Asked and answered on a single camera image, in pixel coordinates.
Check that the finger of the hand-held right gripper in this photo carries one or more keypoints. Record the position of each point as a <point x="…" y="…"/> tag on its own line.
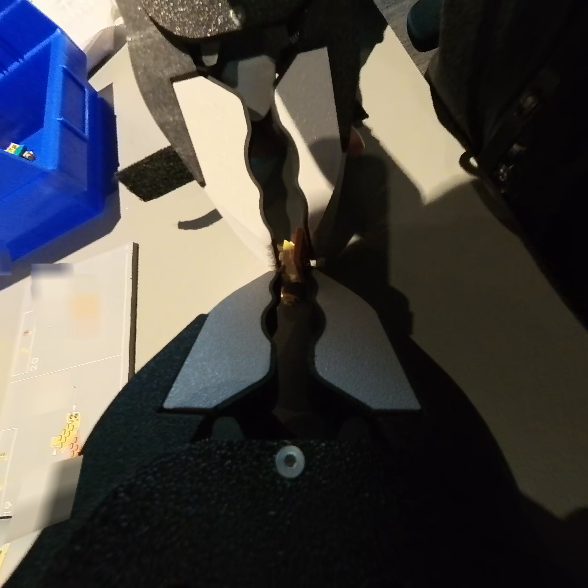
<point x="317" y="115"/>
<point x="216" y="138"/>

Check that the grey desk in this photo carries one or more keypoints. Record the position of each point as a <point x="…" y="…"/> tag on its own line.
<point x="436" y="298"/>

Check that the person's right hand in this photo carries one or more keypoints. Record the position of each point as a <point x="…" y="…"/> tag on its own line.
<point x="356" y="142"/>

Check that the tan brick assembly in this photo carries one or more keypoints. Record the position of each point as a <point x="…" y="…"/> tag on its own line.
<point x="289" y="268"/>

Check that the small green yellow brick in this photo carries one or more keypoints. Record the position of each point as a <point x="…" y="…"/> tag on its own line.
<point x="16" y="149"/>

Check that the blue plastic bin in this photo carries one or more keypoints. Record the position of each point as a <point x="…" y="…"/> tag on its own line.
<point x="46" y="183"/>

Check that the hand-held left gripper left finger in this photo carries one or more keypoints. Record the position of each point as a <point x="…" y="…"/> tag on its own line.
<point x="220" y="363"/>

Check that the grey instruction booklet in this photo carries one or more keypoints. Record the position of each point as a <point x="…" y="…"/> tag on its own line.
<point x="59" y="367"/>

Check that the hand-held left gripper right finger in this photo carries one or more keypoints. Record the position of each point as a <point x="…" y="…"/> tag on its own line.
<point x="363" y="363"/>

